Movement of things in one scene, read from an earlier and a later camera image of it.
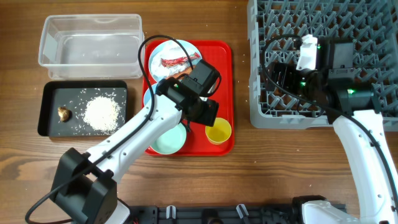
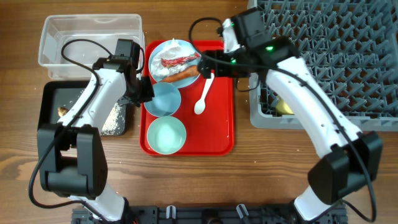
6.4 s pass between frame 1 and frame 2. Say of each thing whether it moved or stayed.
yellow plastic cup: moved
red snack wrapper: stayed
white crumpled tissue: stayed
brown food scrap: stayed
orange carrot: stayed
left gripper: moved
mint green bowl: stayed
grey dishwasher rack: stayed
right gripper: moved
